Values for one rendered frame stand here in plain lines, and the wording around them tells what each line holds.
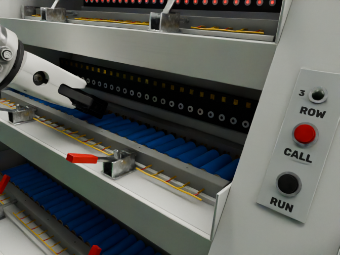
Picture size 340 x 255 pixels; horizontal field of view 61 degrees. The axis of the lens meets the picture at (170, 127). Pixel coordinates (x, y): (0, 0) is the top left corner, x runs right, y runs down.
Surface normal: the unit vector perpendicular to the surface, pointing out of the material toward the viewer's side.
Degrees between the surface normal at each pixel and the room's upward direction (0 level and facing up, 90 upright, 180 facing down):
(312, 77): 90
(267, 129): 90
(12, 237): 23
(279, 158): 90
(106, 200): 112
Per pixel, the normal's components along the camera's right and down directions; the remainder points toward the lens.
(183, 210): 0.07, -0.94
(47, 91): 0.65, 0.39
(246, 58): -0.63, 0.21
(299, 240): -0.55, -0.17
